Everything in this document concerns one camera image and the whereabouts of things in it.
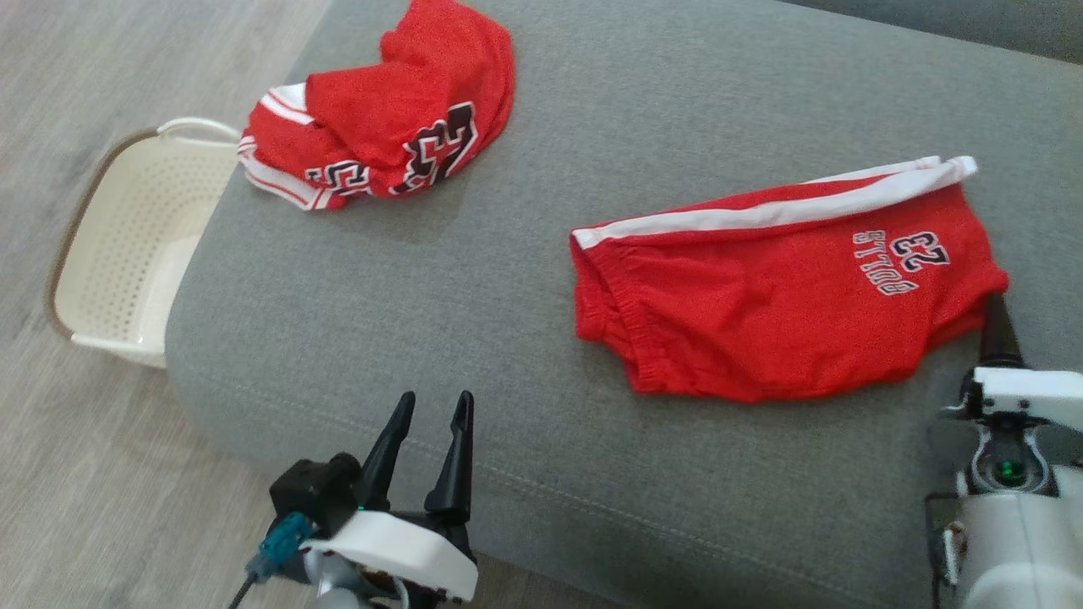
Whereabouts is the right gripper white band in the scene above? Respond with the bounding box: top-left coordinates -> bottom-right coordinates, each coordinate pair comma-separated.
943,294 -> 1083,497

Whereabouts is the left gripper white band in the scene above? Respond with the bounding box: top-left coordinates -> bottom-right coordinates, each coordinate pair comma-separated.
300,391 -> 480,603

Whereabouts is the red shorts white stripe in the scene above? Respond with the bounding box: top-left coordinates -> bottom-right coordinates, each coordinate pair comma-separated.
569,155 -> 1009,403

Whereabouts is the red jersey number 23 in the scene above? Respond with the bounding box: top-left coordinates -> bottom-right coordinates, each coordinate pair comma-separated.
237,0 -> 517,212

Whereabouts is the grey fabric sofa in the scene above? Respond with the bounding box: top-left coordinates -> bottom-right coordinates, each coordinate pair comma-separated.
165,0 -> 1083,609

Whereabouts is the white perforated laundry basket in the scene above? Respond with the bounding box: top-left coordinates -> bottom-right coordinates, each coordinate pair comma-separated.
47,117 -> 245,370

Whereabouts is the teal left cable connector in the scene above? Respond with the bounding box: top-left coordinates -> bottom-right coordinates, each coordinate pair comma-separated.
247,512 -> 314,584

